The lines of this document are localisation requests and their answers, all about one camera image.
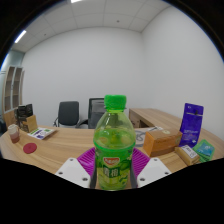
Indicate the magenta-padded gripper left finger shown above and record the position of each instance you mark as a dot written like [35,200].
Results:
[73,171]

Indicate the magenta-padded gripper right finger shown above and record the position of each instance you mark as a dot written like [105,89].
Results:
[153,171]

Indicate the green drink bottle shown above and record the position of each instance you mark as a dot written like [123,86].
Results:
[114,143]

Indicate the orange cardboard box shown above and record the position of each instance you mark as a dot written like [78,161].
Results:
[161,141]

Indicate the small tan box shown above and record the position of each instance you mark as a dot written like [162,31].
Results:
[187,154]

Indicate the paper with round print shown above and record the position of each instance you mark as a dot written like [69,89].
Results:
[140,135]

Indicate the flat round red coaster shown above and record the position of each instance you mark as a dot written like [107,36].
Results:
[30,148]

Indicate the printed white leaflet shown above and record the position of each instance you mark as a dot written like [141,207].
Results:
[41,133]

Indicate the wooden side desk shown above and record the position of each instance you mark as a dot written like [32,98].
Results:
[150,116]

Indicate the green packet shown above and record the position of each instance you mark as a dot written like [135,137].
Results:
[205,150]

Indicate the grey office chair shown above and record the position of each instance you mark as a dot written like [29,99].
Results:
[68,113]

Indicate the purple stand-up pouch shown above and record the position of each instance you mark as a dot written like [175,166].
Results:
[191,125]

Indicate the black mesh office chair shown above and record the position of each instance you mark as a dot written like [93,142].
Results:
[95,113]

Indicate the dark brown and tan carton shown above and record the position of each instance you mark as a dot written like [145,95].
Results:
[30,124]

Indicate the white and pink ribbed cup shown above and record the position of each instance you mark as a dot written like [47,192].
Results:
[14,133]

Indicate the black flat box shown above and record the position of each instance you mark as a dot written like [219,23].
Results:
[25,110]

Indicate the wooden shelf cabinet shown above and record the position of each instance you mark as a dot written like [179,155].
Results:
[13,90]

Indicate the ceiling light strip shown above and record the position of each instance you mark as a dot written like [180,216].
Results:
[20,36]

